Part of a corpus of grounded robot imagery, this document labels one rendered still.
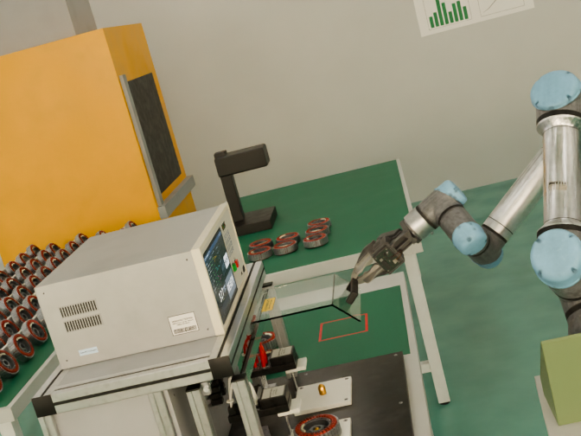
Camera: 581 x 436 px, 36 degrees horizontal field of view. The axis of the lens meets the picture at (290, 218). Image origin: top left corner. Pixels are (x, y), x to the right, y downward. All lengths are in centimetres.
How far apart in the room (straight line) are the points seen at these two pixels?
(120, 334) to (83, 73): 374
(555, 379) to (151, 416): 87
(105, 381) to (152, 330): 16
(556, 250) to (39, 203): 433
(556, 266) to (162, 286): 86
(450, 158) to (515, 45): 103
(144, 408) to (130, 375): 8
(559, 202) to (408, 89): 527
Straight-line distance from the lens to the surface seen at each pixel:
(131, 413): 196
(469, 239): 213
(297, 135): 733
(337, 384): 241
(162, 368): 190
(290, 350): 233
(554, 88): 219
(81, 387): 196
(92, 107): 566
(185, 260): 194
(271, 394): 211
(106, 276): 199
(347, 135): 731
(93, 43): 561
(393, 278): 323
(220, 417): 229
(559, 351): 200
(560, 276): 199
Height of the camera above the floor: 175
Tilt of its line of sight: 13 degrees down
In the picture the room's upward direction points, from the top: 15 degrees counter-clockwise
